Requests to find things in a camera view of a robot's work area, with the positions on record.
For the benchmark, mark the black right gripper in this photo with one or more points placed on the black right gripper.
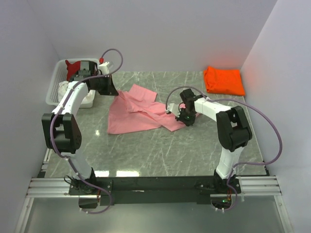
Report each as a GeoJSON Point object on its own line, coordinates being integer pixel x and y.
{"type": "Point", "coordinates": [187, 123]}

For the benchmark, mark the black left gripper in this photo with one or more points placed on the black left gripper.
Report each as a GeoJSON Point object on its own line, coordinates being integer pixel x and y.
{"type": "Point", "coordinates": [110, 89]}

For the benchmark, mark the pink t shirt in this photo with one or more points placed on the pink t shirt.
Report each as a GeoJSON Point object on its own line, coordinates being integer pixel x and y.
{"type": "Point", "coordinates": [137, 110]}

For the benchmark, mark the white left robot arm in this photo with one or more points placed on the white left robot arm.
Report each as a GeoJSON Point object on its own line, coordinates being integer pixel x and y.
{"type": "Point", "coordinates": [61, 130]}

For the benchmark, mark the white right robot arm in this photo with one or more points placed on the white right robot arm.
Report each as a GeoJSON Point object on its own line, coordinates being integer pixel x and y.
{"type": "Point", "coordinates": [233, 129]}

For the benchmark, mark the dark red t shirt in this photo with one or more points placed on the dark red t shirt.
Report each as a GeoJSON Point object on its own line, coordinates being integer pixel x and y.
{"type": "Point", "coordinates": [72, 68]}

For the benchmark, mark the white t shirt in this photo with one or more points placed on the white t shirt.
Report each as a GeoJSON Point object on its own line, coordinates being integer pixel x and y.
{"type": "Point", "coordinates": [63, 88]}

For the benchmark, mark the folded orange t shirt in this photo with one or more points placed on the folded orange t shirt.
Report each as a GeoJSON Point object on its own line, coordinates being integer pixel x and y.
{"type": "Point", "coordinates": [222, 81]}

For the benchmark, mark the white plastic laundry basket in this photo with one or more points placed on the white plastic laundry basket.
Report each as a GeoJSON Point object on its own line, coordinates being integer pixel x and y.
{"type": "Point", "coordinates": [60, 75]}

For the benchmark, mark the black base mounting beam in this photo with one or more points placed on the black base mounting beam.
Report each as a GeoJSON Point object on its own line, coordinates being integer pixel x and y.
{"type": "Point", "coordinates": [144, 190]}

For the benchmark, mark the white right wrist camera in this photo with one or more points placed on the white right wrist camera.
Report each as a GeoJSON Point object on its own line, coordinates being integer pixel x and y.
{"type": "Point", "coordinates": [173, 108]}

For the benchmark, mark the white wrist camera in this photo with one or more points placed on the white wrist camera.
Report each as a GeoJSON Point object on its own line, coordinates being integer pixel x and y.
{"type": "Point", "coordinates": [105, 68]}
{"type": "Point", "coordinates": [173, 108]}

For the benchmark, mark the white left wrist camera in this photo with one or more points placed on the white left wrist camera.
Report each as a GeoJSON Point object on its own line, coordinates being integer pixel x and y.
{"type": "Point", "coordinates": [105, 68]}

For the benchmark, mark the aluminium rail frame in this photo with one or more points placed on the aluminium rail frame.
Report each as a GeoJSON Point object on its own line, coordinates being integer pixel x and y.
{"type": "Point", "coordinates": [49, 208]}

